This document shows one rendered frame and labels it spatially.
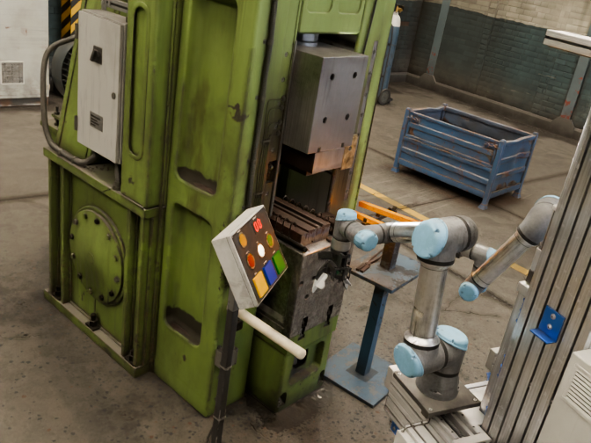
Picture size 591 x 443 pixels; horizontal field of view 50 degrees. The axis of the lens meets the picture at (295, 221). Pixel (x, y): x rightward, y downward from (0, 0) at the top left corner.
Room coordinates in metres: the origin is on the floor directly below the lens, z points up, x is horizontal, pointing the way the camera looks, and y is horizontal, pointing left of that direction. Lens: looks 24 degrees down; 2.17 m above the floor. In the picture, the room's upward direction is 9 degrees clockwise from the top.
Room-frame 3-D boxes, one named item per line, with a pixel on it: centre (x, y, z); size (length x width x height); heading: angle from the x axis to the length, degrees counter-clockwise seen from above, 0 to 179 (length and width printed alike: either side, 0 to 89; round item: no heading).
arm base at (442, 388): (1.84, -0.58, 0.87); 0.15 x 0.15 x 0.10
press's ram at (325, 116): (2.80, 0.04, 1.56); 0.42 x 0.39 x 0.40; 51
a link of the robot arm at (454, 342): (1.84, -0.58, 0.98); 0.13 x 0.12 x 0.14; 126
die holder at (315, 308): (2.82, 0.04, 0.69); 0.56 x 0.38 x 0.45; 51
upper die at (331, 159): (2.77, 0.06, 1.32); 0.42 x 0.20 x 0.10; 51
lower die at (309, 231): (2.77, 0.06, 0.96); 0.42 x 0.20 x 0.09; 51
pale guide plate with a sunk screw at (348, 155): (2.97, -0.20, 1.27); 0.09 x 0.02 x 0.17; 141
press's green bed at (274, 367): (2.82, 0.04, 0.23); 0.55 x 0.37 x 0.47; 51
